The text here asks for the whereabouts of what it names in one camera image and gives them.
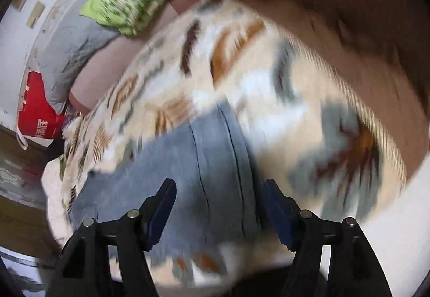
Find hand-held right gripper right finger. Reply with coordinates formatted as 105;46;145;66
263;179;392;297

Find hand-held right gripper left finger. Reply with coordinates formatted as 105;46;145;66
47;178;177;297

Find blue denim pants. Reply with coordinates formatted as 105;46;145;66
69;100;269;271

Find leaf printed cream blanket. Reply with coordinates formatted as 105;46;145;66
42;0;409;284

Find pink bed sheet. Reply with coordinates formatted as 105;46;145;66
69;0;209;114

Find red printed bag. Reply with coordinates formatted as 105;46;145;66
17;70;68;142

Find grey cloth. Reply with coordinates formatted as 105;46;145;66
35;0;121;114

